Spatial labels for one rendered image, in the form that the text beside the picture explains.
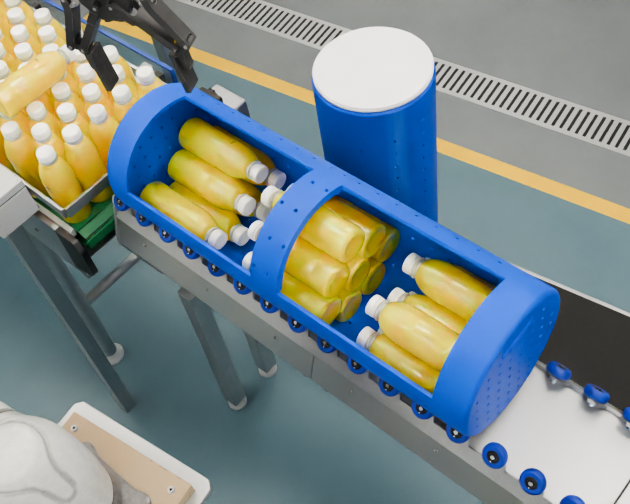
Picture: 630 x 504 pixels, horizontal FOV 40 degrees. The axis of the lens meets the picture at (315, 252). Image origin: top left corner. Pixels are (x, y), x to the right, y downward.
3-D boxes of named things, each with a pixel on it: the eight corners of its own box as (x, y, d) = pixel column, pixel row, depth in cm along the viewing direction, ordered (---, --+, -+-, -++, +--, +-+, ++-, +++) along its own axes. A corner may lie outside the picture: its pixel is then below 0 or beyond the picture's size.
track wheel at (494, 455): (508, 455, 146) (513, 451, 147) (485, 439, 148) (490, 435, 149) (498, 475, 148) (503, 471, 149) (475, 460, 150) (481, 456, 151)
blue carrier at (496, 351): (466, 462, 151) (463, 393, 127) (133, 229, 191) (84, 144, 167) (556, 343, 160) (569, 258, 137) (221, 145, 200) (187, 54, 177)
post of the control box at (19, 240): (127, 413, 271) (-7, 213, 191) (119, 406, 273) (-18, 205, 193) (136, 404, 272) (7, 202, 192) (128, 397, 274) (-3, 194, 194)
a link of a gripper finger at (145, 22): (116, -9, 117) (120, -15, 116) (186, 41, 121) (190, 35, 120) (104, 9, 115) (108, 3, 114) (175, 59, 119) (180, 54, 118)
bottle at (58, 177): (76, 196, 204) (46, 139, 189) (99, 207, 201) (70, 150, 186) (56, 217, 201) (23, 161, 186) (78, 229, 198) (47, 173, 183)
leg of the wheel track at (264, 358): (268, 381, 271) (228, 266, 221) (255, 371, 274) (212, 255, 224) (281, 368, 274) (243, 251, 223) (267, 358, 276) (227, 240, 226)
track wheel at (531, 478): (547, 481, 142) (552, 477, 144) (524, 465, 144) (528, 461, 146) (536, 502, 144) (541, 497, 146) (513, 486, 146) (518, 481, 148)
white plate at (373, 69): (456, 46, 199) (455, 50, 200) (353, 13, 210) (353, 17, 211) (394, 125, 187) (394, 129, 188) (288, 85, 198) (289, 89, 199)
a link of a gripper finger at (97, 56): (90, 54, 124) (86, 54, 124) (111, 92, 129) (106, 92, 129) (99, 41, 126) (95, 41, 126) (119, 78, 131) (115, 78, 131)
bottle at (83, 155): (121, 185, 205) (95, 128, 189) (104, 207, 201) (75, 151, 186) (97, 177, 207) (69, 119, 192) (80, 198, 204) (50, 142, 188)
